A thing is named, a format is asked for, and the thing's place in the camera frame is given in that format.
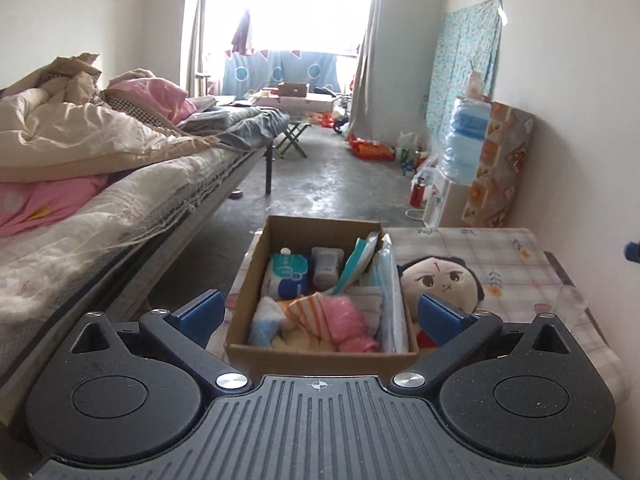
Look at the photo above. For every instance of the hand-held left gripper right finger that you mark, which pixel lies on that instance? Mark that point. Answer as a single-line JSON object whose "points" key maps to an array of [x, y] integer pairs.
{"points": [[440, 317]]}

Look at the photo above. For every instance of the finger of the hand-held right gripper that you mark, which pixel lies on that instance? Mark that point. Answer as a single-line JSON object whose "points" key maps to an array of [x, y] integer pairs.
{"points": [[633, 252]]}

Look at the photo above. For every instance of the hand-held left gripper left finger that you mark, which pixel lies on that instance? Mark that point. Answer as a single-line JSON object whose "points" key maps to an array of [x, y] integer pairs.
{"points": [[202, 312]]}

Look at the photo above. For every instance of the clear plastic printed packet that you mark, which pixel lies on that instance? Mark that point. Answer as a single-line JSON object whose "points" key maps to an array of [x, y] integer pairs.
{"points": [[392, 310]]}

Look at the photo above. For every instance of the white and blue towel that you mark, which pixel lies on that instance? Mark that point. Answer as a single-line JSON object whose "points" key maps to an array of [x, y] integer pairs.
{"points": [[265, 325]]}

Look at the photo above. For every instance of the pink plastic bag roll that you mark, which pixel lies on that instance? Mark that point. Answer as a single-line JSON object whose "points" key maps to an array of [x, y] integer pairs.
{"points": [[350, 325]]}

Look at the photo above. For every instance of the blue and teal tissue pack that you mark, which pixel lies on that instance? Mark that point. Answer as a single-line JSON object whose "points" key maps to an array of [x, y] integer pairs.
{"points": [[290, 280]]}

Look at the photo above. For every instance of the bag of blue face masks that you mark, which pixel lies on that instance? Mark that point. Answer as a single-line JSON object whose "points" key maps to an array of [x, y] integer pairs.
{"points": [[357, 260]]}

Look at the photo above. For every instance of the white orange striped cloth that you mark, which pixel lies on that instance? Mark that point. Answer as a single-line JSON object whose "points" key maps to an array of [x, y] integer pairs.
{"points": [[305, 310]]}

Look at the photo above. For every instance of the brown cardboard box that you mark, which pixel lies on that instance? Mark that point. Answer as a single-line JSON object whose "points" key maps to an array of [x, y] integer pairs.
{"points": [[300, 362]]}

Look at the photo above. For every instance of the white yogurt cup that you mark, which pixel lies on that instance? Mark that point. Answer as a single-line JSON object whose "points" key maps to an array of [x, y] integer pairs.
{"points": [[327, 270]]}

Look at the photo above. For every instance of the plush doll with red shirt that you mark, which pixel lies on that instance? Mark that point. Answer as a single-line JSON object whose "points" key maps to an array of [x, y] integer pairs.
{"points": [[440, 277]]}

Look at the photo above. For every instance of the checked printed tablecloth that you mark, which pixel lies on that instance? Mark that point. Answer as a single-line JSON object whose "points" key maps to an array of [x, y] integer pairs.
{"points": [[500, 255]]}

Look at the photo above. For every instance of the bed with grey mattress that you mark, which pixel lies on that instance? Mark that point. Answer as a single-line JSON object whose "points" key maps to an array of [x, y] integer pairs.
{"points": [[200, 220]]}

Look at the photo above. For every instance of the white water dispenser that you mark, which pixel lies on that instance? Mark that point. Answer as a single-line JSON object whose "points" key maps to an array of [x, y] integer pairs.
{"points": [[452, 205]]}

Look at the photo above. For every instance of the pink slipper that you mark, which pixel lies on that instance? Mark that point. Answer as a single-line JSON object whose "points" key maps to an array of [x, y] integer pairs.
{"points": [[236, 194]]}

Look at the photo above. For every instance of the red bottle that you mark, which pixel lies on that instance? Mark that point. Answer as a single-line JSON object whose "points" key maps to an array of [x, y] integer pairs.
{"points": [[417, 195]]}

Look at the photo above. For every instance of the white lace bed sheet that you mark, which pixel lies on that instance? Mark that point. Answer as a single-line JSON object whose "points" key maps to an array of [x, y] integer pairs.
{"points": [[125, 210]]}

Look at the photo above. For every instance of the green plastic bottle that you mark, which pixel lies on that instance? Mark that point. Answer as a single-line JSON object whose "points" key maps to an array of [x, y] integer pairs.
{"points": [[405, 162]]}

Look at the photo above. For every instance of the orange patterned folded board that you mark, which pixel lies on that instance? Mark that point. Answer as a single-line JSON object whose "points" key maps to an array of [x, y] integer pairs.
{"points": [[500, 160]]}

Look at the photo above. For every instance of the blue water dispenser bottle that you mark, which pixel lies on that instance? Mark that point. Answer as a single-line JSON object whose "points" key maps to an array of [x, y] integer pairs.
{"points": [[465, 140]]}

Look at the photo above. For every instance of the white plastic bag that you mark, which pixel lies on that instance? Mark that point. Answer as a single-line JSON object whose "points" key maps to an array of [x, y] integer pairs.
{"points": [[407, 141]]}

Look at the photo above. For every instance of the grey blue blanket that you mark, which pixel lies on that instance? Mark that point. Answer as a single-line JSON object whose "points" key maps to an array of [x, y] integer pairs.
{"points": [[245, 130]]}

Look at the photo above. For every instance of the pink dotted bedding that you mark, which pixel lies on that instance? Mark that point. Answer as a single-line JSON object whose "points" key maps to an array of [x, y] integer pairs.
{"points": [[45, 205]]}

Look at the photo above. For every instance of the green folding stool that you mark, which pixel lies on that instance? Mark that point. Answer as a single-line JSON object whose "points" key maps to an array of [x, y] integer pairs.
{"points": [[295, 130]]}

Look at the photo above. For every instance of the cream quilt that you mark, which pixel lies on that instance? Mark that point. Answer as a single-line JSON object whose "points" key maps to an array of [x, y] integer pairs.
{"points": [[75, 130]]}

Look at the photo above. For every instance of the pink pillow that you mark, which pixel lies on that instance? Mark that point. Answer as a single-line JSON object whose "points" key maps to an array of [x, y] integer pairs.
{"points": [[155, 92]]}

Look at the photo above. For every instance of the orange plastic bag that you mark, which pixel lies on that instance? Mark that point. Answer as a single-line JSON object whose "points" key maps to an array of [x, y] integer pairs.
{"points": [[327, 120]]}

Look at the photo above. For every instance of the white bottle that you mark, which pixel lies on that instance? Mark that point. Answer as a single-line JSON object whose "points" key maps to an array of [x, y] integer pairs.
{"points": [[475, 85]]}

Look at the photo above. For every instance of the low white table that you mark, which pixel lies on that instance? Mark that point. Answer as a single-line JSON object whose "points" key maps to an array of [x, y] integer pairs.
{"points": [[310, 105]]}

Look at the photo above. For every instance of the small cardboard box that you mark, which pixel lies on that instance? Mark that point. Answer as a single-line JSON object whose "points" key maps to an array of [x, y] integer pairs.
{"points": [[292, 90]]}

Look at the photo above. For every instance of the blue cloth with circles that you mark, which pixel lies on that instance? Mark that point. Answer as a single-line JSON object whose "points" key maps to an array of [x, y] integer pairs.
{"points": [[250, 72]]}

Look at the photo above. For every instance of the grey curtain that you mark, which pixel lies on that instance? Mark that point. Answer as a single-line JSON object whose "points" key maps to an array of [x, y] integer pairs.
{"points": [[195, 35], [367, 60]]}

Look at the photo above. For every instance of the dark red hanging garment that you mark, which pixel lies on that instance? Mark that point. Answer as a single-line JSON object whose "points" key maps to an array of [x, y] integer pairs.
{"points": [[242, 35]]}

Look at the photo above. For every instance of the teal floral wall cloth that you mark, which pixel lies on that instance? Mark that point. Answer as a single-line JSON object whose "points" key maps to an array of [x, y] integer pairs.
{"points": [[460, 60]]}

